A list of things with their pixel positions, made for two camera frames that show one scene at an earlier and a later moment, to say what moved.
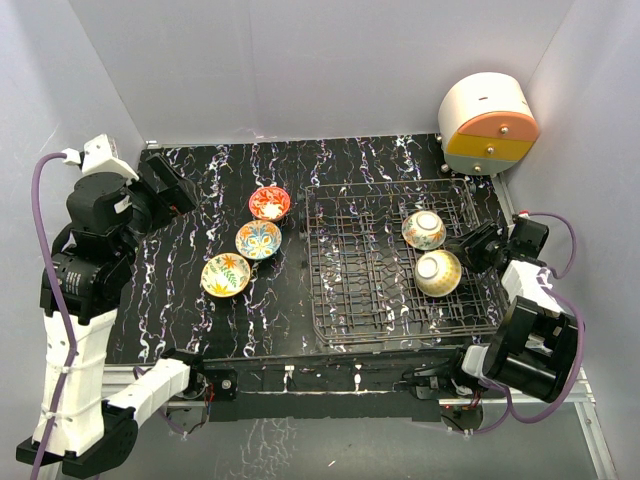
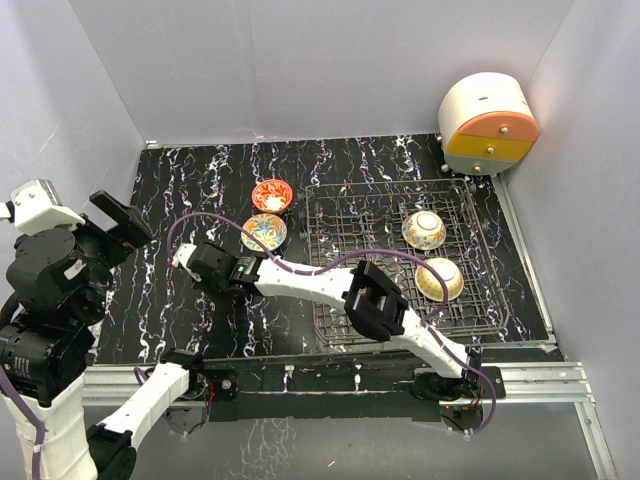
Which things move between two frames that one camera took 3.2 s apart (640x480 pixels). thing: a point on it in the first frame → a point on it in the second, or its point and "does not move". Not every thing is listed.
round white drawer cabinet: x=487 y=123 does not move
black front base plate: x=339 y=390 does not move
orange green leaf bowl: x=423 y=230 does not move
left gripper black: x=175 y=198 → x=122 y=238
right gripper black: x=468 y=245 → x=204 y=283
